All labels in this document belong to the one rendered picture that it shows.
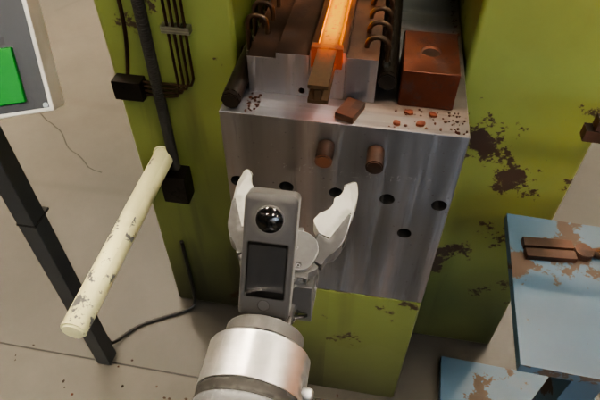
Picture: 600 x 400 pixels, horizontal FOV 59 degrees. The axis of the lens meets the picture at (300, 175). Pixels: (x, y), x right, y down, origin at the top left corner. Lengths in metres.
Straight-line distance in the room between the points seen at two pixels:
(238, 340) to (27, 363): 1.34
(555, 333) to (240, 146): 0.57
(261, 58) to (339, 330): 0.69
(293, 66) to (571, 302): 0.58
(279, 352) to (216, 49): 0.68
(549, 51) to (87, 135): 1.84
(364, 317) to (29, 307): 1.07
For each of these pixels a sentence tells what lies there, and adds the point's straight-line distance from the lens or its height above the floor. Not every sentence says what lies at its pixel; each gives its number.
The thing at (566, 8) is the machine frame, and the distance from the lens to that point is 0.95.
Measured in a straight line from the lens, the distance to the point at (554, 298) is 0.97.
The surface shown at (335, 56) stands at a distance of 0.77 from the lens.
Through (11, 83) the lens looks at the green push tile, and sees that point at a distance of 0.83.
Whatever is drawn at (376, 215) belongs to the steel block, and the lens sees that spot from 0.94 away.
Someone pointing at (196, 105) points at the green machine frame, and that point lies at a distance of 1.11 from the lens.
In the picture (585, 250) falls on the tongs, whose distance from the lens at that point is 1.04.
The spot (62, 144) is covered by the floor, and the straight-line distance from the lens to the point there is 2.35.
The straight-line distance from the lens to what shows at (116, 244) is 1.04.
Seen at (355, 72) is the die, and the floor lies 0.97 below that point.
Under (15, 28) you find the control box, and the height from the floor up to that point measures 1.06.
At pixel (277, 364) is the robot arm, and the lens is 0.44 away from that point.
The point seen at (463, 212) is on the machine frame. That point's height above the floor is 0.54.
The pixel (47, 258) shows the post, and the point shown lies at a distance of 1.27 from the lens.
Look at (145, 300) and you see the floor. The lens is 1.74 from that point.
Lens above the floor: 1.42
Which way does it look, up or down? 45 degrees down
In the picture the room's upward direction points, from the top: straight up
